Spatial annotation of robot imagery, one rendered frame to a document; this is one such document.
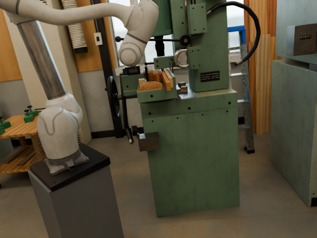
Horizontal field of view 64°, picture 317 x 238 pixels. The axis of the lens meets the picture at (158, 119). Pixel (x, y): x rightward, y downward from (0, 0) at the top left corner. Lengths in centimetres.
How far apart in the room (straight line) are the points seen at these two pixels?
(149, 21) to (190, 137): 75
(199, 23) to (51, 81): 84
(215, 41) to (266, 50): 135
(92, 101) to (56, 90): 188
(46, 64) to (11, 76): 222
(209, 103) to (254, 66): 144
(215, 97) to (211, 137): 25
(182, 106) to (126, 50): 56
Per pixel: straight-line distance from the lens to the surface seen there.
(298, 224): 184
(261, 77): 289
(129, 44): 111
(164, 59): 162
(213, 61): 160
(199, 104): 151
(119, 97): 168
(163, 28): 157
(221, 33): 160
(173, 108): 149
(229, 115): 158
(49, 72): 137
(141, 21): 113
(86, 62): 316
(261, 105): 290
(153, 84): 135
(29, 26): 137
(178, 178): 168
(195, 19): 148
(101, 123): 330
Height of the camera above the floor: 117
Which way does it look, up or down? 18 degrees down
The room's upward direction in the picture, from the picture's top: 7 degrees counter-clockwise
